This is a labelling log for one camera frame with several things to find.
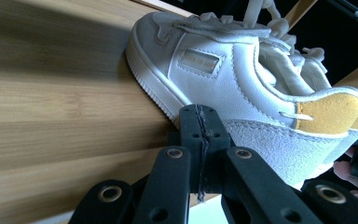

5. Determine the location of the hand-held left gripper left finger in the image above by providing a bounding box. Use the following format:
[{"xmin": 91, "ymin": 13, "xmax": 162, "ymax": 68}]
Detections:
[{"xmin": 178, "ymin": 104, "xmax": 207, "ymax": 203}]

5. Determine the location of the black metal stand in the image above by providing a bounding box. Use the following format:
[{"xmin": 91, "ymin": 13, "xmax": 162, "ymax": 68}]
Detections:
[{"xmin": 325, "ymin": 0, "xmax": 358, "ymax": 26}]

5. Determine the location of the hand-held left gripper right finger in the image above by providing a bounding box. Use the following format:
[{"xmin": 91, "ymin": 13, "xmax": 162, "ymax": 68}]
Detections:
[{"xmin": 200, "ymin": 105, "xmax": 235, "ymax": 194}]

